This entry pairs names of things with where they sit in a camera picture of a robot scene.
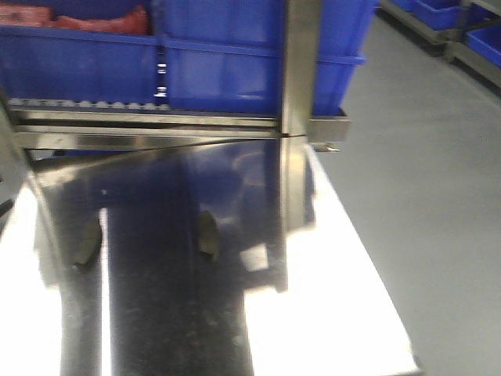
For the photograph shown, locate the brake pad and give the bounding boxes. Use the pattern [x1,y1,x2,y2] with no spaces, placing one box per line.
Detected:
[71,217,103,271]
[196,211,221,262]

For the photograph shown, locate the background rack blue bins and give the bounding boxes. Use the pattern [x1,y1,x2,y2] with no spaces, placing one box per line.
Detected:
[378,1,500,87]

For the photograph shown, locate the blue plastic bin right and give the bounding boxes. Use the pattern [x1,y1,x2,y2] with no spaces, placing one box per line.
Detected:
[152,1,376,116]

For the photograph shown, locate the blue bin with red bags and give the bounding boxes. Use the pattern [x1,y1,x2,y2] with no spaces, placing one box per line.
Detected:
[1,1,158,104]

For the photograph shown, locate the stainless steel flow rack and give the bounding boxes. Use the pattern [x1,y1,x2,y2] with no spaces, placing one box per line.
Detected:
[1,1,351,180]

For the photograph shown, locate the red bubble wrap bags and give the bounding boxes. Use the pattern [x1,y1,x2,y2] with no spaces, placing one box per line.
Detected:
[1,2,150,35]

